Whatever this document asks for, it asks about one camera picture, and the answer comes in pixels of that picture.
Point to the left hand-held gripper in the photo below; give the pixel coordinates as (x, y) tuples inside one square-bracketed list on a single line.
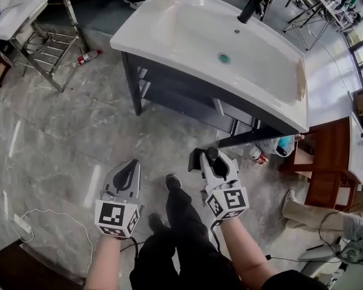
[(112, 216)]

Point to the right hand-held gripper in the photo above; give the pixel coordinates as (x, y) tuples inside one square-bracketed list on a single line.
[(230, 201)]

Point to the black soap dispenser bottle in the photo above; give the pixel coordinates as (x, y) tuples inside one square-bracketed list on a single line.
[(195, 160)]

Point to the grey two-tier table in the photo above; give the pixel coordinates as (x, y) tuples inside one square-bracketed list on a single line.
[(175, 92)]

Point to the person's right forearm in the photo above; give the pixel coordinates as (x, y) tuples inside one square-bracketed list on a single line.
[(245, 252)]

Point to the person's left forearm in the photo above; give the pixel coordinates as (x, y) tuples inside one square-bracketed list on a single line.
[(106, 264)]

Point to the grey metal bar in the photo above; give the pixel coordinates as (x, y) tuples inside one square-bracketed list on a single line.
[(220, 107)]

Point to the brown wooden sink cabinet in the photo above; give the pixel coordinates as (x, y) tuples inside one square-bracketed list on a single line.
[(329, 143)]

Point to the stainless steel sink stand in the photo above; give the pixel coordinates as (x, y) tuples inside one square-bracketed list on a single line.
[(48, 56)]

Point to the white ceramic sink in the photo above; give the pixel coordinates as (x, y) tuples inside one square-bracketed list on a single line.
[(184, 26)]

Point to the red and white bottle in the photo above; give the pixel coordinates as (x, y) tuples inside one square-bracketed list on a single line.
[(258, 155)]

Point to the person's right shoe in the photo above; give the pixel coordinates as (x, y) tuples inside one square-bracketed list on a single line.
[(173, 182)]

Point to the person's shoe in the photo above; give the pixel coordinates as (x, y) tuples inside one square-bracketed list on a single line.
[(173, 182), (157, 222)]

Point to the person's left shoe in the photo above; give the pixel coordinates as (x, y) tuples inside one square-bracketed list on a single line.
[(157, 222)]

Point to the translucent white waste bin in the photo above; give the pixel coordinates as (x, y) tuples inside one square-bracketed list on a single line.
[(272, 145)]

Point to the person's black trousers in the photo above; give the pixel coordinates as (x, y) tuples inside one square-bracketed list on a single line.
[(184, 237)]

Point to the red label plastic bottle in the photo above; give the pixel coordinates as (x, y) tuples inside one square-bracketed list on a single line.
[(298, 137), (89, 57)]

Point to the white power strip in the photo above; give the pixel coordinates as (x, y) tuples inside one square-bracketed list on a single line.
[(22, 222)]

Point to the dark brown wooden furniture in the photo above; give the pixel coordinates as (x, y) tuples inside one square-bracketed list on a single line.
[(24, 267)]

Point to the grey plastic appliance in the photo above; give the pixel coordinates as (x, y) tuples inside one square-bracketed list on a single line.
[(320, 255)]

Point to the person's black printed shirt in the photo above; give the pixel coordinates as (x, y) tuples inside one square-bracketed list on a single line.
[(293, 281)]

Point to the round white table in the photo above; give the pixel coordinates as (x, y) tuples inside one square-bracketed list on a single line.
[(326, 6)]

